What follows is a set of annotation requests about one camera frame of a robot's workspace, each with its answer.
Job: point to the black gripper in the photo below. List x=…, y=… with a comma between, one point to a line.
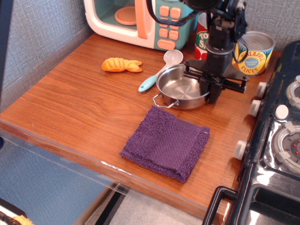
x=216, y=73

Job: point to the small steel pot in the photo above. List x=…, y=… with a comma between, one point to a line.
x=178, y=91

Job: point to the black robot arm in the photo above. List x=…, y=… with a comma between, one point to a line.
x=226, y=24

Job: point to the purple folded towel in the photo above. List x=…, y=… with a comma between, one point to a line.
x=166, y=144

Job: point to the tomato sauce can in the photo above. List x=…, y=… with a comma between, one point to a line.
x=202, y=36

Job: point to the white teal toy spoon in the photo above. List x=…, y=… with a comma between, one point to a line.
x=171, y=57

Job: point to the pineapple slices can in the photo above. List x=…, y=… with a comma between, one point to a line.
x=253, y=52

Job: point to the orange plush croissant toy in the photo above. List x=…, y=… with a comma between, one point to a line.
x=121, y=64

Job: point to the toy microwave oven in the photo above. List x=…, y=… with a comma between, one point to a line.
x=146, y=33

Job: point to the orange microwave turntable plate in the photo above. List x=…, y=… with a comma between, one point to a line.
x=126, y=16

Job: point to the black toy stove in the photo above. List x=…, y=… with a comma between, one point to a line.
x=268, y=191

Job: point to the orange black object corner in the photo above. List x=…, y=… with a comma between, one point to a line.
x=12, y=215

